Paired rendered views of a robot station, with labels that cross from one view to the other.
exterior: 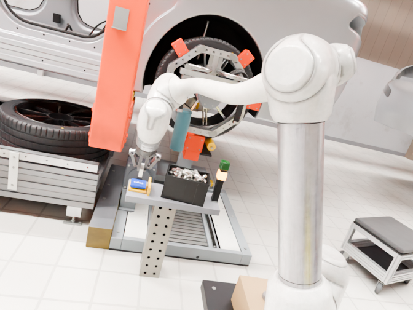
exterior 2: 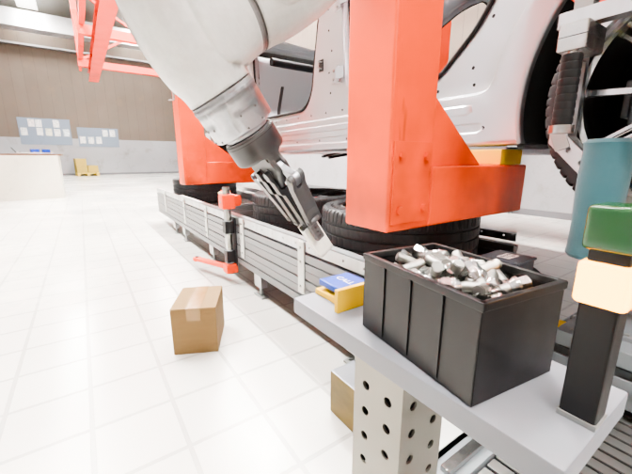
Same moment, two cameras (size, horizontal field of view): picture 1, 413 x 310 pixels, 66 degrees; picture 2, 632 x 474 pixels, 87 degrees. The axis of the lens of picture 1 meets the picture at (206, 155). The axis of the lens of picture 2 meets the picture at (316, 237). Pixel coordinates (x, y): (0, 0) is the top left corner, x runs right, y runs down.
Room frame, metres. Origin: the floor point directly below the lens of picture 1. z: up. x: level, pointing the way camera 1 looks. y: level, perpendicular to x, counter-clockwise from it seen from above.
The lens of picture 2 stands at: (1.04, -0.26, 0.70)
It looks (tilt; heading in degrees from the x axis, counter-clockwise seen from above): 13 degrees down; 68
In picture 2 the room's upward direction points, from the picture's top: straight up
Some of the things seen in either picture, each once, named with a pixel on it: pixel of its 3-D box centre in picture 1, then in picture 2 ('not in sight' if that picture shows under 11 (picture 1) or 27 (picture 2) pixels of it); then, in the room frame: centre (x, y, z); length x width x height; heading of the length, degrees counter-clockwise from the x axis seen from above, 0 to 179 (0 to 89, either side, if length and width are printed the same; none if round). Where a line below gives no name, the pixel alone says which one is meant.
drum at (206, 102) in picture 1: (208, 95); not in sight; (1.96, 0.09, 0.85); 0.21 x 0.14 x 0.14; 13
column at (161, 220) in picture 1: (157, 235); (394, 453); (1.34, 0.13, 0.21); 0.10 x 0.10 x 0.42; 13
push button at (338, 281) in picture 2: (137, 184); (344, 286); (1.31, 0.26, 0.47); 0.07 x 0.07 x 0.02; 13
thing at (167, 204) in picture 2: not in sight; (209, 207); (1.30, 3.53, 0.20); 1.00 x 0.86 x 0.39; 103
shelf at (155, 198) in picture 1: (173, 197); (418, 341); (1.35, 0.10, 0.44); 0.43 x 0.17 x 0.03; 103
